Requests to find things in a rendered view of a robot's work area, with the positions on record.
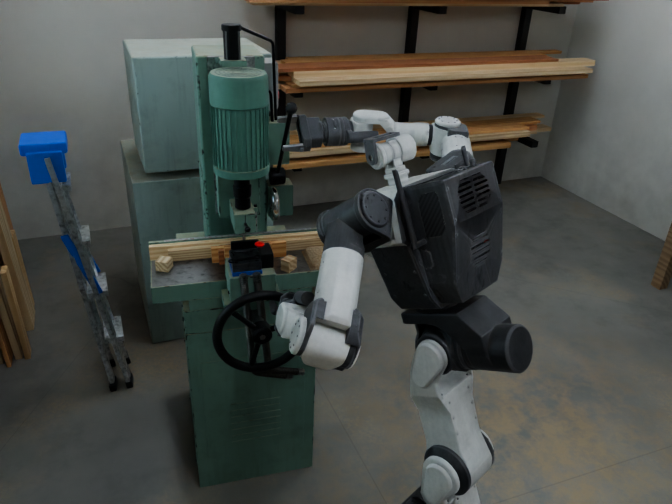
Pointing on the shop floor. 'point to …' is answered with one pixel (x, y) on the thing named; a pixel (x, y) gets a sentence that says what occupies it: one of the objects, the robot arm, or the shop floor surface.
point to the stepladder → (77, 245)
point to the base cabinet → (247, 411)
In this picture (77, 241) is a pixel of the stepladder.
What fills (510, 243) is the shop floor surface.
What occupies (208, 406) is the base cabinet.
